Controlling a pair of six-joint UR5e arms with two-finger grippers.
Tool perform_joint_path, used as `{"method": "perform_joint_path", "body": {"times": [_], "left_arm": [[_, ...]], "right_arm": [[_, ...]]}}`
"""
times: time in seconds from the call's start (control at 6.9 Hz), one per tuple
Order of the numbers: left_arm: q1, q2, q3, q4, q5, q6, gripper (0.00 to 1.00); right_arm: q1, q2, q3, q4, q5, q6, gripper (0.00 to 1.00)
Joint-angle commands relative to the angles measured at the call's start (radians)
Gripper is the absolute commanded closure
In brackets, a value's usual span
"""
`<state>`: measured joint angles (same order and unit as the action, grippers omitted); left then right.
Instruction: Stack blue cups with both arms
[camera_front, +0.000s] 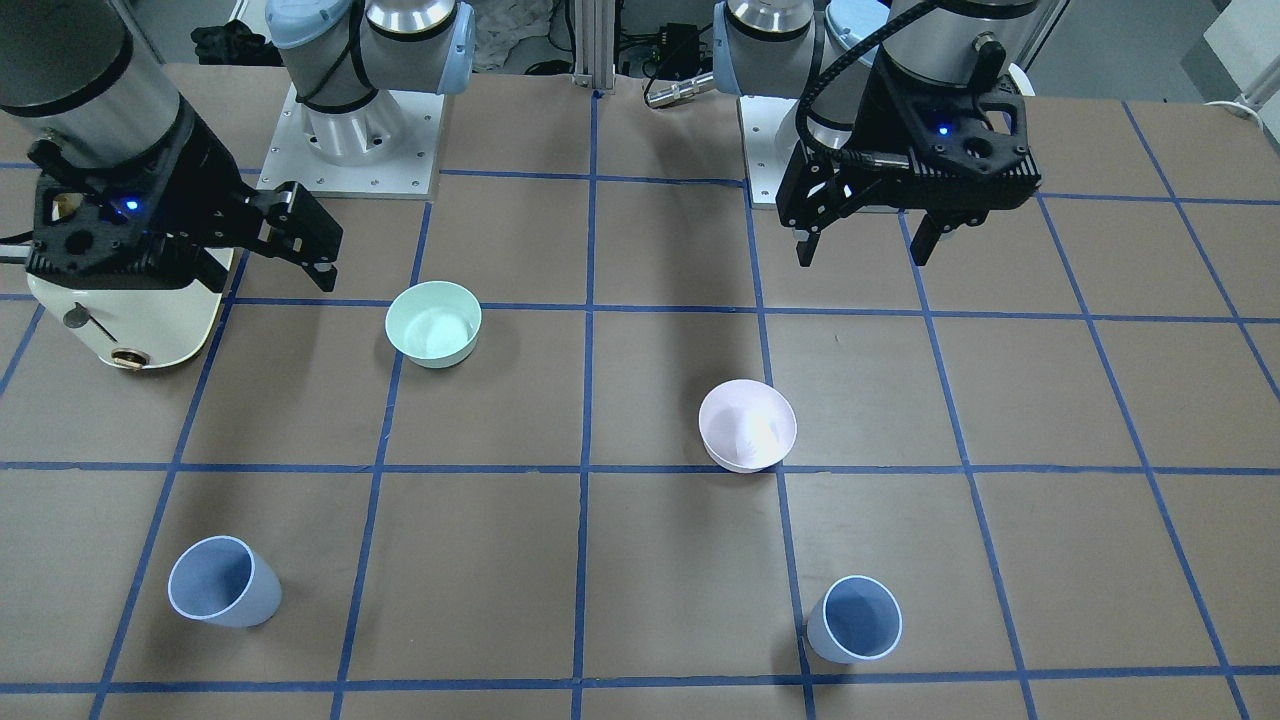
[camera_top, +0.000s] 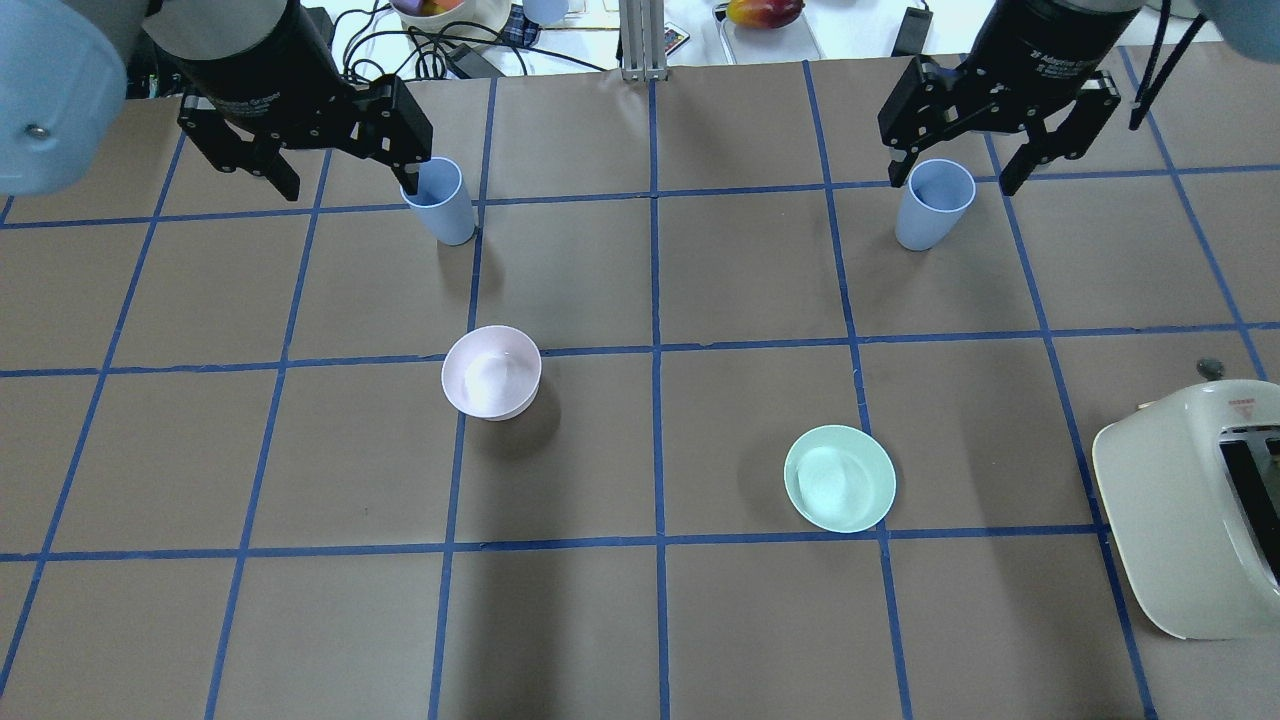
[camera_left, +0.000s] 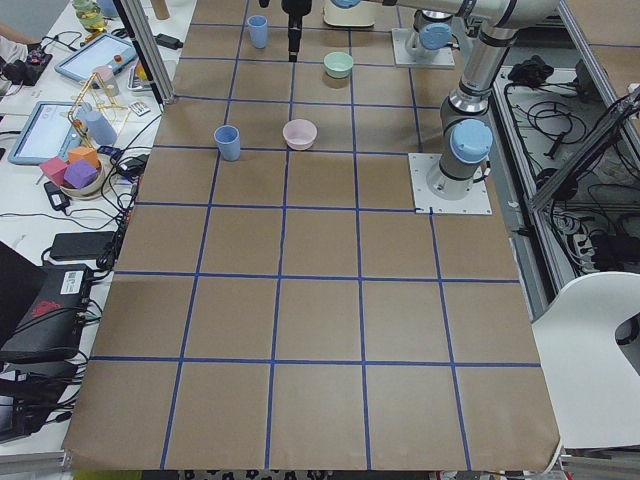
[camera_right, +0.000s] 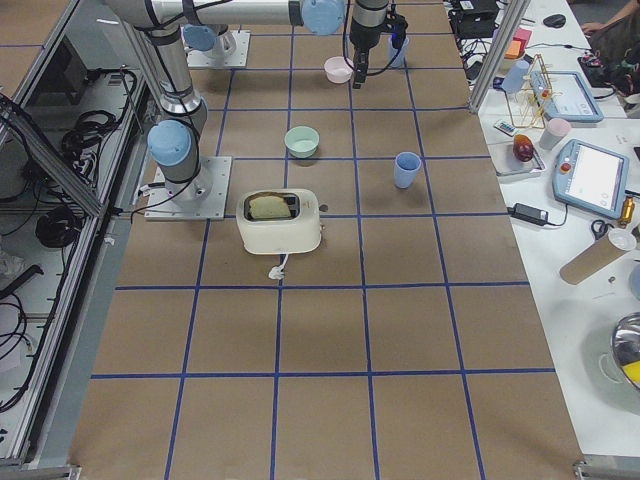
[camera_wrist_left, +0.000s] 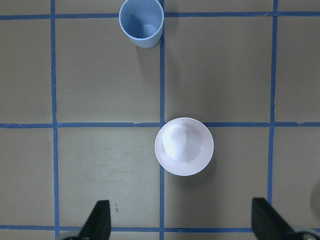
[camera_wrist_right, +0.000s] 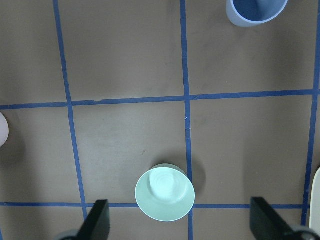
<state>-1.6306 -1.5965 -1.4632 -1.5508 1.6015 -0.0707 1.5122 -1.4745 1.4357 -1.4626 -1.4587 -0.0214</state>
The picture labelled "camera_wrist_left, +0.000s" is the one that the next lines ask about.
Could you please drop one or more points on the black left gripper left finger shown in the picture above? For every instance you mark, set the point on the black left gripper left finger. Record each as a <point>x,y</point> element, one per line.
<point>98,224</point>

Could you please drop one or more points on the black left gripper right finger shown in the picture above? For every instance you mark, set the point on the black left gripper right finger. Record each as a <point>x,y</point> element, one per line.
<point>267,224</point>

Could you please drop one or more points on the white bowl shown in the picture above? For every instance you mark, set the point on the white bowl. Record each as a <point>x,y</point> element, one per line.
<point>184,146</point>

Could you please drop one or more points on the light blue plastic cup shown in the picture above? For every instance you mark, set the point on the light blue plastic cup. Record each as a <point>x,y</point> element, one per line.
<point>142,21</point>

